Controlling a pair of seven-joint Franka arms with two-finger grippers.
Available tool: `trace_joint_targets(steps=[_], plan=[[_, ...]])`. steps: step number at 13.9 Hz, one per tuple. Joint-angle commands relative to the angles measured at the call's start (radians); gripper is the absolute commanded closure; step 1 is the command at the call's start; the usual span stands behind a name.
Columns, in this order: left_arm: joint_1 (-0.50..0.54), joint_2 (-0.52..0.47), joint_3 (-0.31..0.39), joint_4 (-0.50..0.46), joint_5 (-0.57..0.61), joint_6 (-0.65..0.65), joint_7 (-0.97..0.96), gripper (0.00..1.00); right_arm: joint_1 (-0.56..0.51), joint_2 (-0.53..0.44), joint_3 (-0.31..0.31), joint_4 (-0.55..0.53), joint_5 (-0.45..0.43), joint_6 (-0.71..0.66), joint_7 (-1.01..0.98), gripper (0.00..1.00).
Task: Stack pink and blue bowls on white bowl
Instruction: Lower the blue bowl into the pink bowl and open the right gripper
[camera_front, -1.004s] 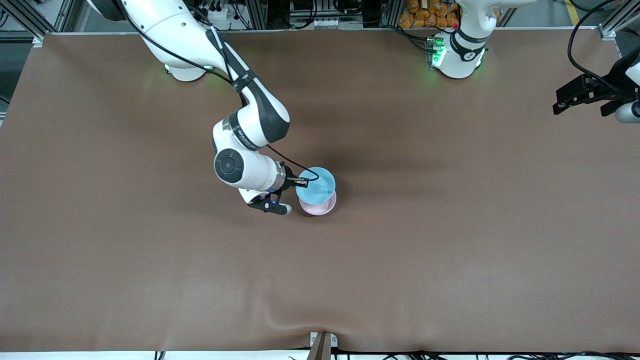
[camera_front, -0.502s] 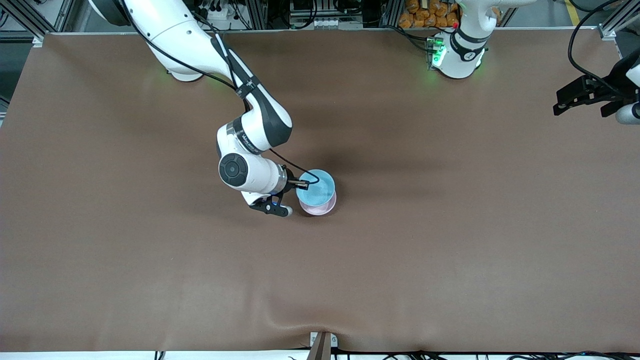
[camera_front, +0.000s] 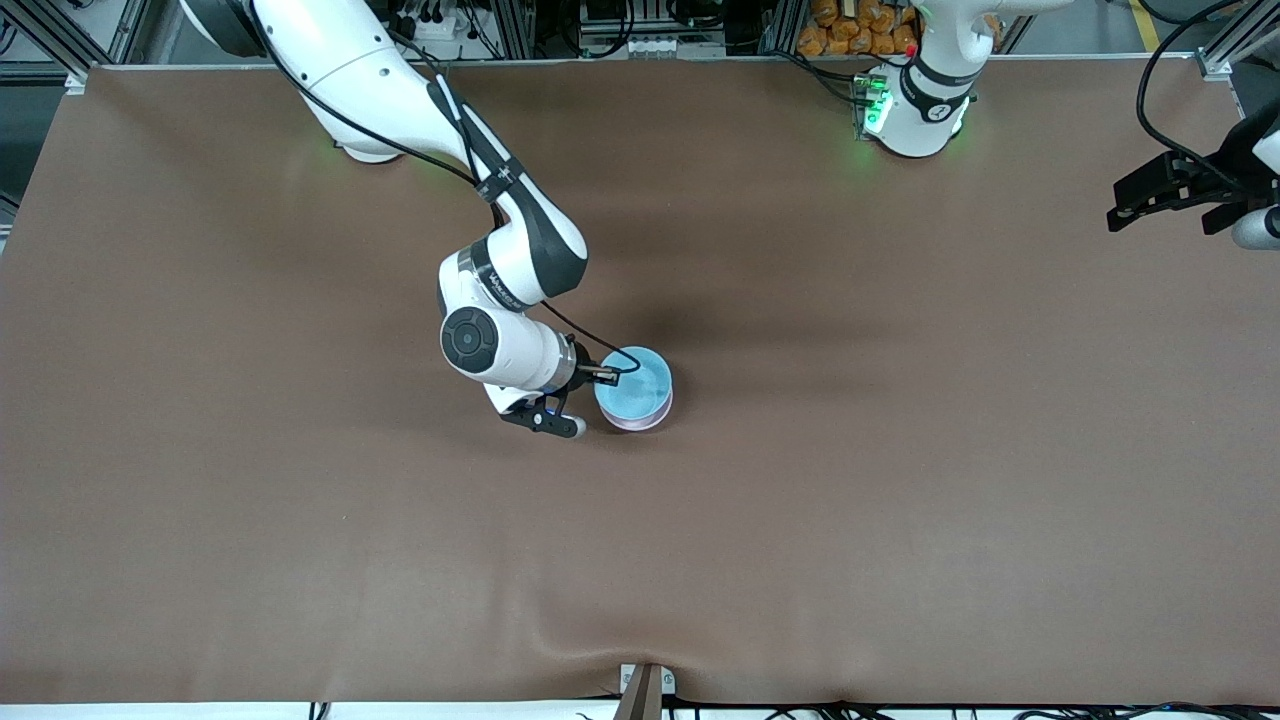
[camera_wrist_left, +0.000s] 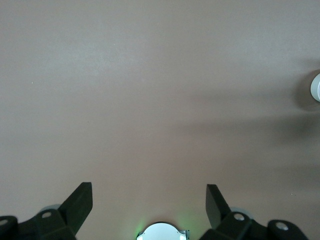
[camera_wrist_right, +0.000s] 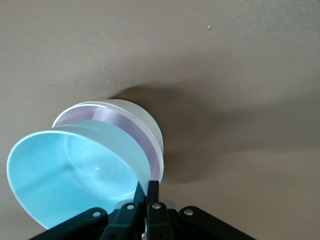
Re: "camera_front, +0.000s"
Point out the orange objects pile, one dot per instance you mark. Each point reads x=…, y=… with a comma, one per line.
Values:
x=860, y=30

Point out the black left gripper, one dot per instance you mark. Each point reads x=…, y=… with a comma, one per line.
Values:
x=1221, y=181

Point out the aluminium frame strut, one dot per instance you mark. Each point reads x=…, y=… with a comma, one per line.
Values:
x=76, y=78
x=1215, y=65

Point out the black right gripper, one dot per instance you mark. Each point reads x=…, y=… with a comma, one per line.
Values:
x=585, y=374

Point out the white terminal block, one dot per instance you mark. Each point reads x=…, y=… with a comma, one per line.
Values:
x=655, y=46

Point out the brown table cloth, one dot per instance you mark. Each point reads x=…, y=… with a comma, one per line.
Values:
x=640, y=560

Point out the pink bowl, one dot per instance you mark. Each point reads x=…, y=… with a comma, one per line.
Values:
x=642, y=425

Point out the white power strip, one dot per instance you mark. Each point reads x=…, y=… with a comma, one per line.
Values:
x=435, y=28

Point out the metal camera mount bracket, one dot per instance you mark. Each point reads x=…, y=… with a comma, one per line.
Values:
x=645, y=690

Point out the blue bowl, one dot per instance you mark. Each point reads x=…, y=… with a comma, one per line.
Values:
x=640, y=390

